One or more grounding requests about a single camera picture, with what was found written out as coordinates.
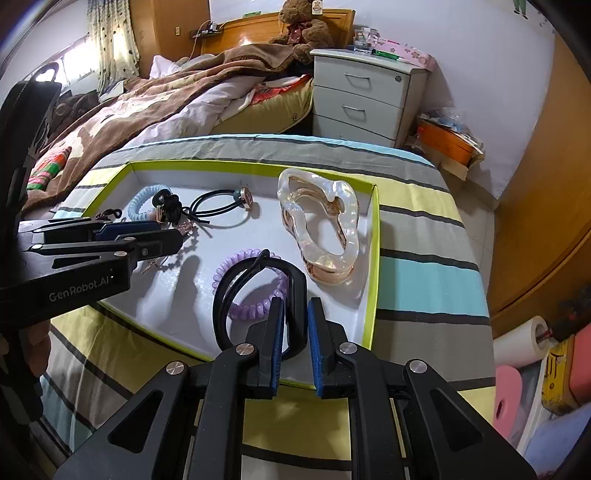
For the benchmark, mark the striped tablecloth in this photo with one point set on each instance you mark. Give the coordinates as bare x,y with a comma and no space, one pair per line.
415,286

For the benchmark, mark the brown teddy bear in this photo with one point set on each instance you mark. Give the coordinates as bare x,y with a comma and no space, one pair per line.
302,27

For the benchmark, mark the person's left hand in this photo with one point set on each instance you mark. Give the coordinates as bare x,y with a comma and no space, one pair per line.
36,346

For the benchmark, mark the black smart band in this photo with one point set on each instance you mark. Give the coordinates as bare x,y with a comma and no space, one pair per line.
295,295

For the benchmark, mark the clear pink hair claw clip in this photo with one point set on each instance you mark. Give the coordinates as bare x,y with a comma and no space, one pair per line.
318,221

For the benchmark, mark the clear items on nightstand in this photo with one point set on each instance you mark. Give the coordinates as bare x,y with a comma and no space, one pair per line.
367,39

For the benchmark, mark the pink rhinestone hair clip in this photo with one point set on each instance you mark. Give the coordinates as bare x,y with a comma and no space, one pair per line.
184,235

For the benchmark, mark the orange plastic basin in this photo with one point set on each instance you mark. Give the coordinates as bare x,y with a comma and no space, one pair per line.
445,143

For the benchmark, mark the power strip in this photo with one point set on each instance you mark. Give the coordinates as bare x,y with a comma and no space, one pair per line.
207,30

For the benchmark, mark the wooden wardrobe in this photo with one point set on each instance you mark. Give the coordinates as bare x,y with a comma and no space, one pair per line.
545,184

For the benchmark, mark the patterned curtain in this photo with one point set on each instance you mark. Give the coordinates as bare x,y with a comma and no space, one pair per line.
115,41

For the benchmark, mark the pink floral box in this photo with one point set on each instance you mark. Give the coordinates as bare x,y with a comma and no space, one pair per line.
408,53

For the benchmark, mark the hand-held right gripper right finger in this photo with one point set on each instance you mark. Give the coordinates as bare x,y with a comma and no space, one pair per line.
316,346

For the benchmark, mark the white floral duvet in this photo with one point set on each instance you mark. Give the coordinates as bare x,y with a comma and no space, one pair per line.
194,110

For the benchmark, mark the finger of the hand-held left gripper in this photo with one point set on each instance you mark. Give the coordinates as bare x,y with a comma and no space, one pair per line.
129,228
152,247

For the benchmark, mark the yellow printed container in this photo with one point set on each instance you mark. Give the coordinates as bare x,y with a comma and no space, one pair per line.
558,378

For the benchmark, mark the pink foam piece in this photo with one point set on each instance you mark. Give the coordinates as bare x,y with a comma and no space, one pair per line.
505,401

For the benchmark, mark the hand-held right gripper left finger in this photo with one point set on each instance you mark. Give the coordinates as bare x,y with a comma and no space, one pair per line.
277,346

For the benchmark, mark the wooden bed headboard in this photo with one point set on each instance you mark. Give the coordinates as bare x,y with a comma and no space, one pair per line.
249,32

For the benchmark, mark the colourful striped pillow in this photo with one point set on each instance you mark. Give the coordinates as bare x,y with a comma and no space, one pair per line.
46,168

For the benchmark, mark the brown printed blanket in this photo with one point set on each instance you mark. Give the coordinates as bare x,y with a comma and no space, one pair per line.
138,106

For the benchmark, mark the grey drawer nightstand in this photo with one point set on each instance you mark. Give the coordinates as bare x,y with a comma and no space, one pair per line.
360,97

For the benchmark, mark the white paper roll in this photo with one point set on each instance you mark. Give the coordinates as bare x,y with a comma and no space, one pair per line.
519,344

